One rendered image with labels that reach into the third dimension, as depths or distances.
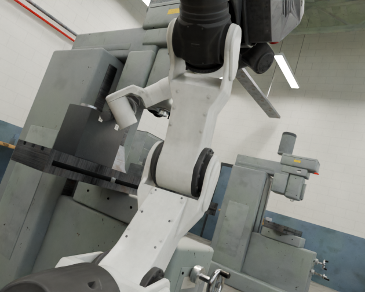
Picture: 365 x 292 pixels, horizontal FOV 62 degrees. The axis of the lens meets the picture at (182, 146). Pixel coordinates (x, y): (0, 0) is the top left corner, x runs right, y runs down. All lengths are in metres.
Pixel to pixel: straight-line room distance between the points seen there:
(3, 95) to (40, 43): 1.09
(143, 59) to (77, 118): 0.64
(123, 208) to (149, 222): 0.60
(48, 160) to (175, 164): 0.46
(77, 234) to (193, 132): 0.94
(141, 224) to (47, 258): 1.01
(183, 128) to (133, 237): 0.30
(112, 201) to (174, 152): 0.67
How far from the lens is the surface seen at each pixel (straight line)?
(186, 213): 0.80
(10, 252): 1.86
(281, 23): 0.98
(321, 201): 7.83
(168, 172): 0.81
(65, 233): 1.64
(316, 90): 8.71
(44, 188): 1.73
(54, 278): 0.50
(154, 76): 1.61
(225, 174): 8.61
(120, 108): 1.03
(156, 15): 1.80
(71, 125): 1.20
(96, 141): 1.20
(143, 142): 6.66
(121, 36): 1.95
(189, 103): 0.81
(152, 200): 0.81
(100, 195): 1.48
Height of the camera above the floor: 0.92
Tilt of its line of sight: 9 degrees up
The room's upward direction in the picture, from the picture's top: 17 degrees clockwise
